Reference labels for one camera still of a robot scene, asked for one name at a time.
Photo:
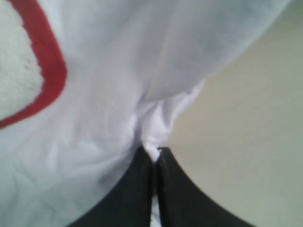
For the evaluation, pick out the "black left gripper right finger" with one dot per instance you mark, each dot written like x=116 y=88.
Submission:
x=182 y=203

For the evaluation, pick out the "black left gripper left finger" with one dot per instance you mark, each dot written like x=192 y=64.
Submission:
x=129 y=203

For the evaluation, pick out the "white t-shirt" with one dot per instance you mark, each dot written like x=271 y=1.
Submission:
x=85 y=83

